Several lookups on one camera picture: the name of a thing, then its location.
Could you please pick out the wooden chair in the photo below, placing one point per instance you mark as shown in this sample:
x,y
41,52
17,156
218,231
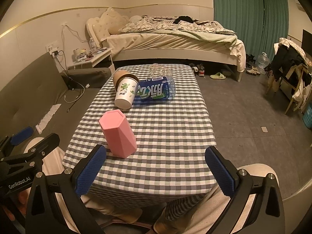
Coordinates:
x,y
296,95

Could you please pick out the clear plastic cup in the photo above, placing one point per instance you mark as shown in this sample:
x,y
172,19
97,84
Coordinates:
x,y
159,70

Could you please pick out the floral duvet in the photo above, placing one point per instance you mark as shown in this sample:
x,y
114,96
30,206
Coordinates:
x,y
151,24

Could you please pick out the white paper cup green print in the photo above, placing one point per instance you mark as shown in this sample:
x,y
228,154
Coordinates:
x,y
124,92

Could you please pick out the black flat device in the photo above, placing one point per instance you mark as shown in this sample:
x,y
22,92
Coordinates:
x,y
69,81

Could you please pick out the white nightstand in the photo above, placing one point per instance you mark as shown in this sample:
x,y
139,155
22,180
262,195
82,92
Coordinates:
x,y
102,56

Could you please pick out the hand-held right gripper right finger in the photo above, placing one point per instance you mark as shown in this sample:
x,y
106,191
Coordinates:
x,y
220,173

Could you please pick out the person's right leg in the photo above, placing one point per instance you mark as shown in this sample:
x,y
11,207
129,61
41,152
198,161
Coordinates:
x,y
258,169

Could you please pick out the black screen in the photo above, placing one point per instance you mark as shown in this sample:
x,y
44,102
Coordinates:
x,y
307,41

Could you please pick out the brown paper cup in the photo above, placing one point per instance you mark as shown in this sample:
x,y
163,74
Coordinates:
x,y
114,76

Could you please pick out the white paper scrap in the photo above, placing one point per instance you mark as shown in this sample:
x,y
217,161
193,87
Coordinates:
x,y
264,129

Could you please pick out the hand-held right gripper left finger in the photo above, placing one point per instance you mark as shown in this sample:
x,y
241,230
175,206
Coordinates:
x,y
90,171

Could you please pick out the light green blanket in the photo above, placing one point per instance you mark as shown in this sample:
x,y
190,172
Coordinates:
x,y
207,37

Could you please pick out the person's left leg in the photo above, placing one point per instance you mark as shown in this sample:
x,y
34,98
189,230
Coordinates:
x,y
52,167

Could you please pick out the blue basket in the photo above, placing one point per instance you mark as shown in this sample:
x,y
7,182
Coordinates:
x,y
308,117

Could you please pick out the cream plush pillow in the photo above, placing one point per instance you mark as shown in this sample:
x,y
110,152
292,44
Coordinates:
x,y
112,22

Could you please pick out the pair of white shoes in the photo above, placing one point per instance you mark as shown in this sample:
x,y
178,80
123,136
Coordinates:
x,y
253,71

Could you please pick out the pile of small toiletries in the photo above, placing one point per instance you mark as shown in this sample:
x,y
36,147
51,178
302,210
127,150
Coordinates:
x,y
81,53

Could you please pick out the pink hexagonal cup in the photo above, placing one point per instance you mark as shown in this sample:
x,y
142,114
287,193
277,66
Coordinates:
x,y
117,134

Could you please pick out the large clear water jug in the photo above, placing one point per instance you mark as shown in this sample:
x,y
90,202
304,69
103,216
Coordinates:
x,y
262,61

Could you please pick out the white folded paper strip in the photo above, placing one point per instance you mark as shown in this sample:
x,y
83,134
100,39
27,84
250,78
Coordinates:
x,y
48,117

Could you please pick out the grey sofa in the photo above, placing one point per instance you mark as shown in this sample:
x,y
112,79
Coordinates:
x,y
31,97

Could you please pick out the chair draped with clothes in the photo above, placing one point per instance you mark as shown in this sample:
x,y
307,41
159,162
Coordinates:
x,y
285,58

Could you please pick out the blue label plastic bottle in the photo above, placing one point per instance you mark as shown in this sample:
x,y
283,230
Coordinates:
x,y
153,91

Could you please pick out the clear water bottle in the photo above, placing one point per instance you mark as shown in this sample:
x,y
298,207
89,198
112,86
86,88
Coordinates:
x,y
92,46

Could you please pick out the black clothing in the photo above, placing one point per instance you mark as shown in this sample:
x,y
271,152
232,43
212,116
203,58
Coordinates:
x,y
184,19

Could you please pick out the person's leg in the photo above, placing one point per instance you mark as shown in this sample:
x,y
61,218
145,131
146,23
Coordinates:
x,y
258,169
52,167

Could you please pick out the white bed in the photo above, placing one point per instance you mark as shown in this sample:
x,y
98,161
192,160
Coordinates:
x,y
158,42

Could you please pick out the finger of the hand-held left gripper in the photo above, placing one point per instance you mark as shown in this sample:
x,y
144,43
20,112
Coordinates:
x,y
46,142
22,135

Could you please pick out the pair of grey sneakers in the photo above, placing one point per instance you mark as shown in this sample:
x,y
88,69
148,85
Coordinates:
x,y
201,70

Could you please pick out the grey checkered tablecloth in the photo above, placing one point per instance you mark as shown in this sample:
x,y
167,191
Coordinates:
x,y
165,136

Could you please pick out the green curtain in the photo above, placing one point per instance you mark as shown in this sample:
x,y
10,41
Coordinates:
x,y
236,17
275,24

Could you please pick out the green slipper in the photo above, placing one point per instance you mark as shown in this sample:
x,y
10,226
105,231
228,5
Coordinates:
x,y
218,76

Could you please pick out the white wall socket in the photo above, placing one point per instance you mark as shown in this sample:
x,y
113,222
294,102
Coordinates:
x,y
50,48

